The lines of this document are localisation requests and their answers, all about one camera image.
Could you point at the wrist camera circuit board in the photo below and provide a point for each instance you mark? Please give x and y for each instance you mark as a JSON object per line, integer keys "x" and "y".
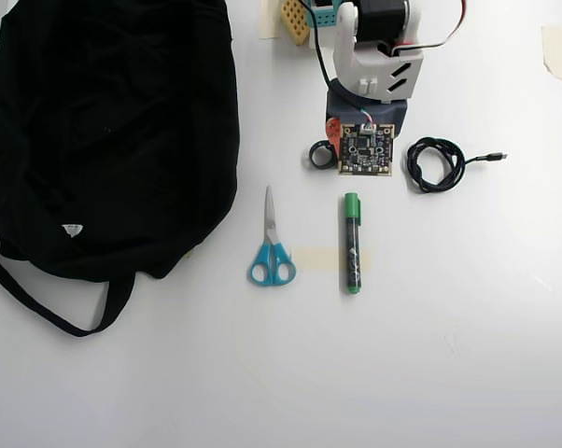
{"x": 365, "y": 154}

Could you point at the white grey teal robot arm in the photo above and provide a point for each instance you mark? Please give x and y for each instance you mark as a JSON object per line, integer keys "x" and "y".
{"x": 369, "y": 70}

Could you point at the black fabric bag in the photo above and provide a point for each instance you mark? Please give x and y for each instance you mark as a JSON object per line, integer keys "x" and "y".
{"x": 99, "y": 140}

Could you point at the yellow perforated plastic block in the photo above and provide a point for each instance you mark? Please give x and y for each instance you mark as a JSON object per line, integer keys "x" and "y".
{"x": 294, "y": 21}

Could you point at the short beige masking tape strip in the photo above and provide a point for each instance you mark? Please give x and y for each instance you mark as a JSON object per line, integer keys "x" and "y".
{"x": 269, "y": 18}

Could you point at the torn beige masking tape piece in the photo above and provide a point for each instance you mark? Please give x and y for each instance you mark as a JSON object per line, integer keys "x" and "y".
{"x": 555, "y": 51}

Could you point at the green marker with black barrel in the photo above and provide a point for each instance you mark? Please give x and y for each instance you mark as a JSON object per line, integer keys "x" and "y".
{"x": 352, "y": 233}

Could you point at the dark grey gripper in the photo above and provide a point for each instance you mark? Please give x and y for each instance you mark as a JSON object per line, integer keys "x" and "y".
{"x": 332, "y": 131}

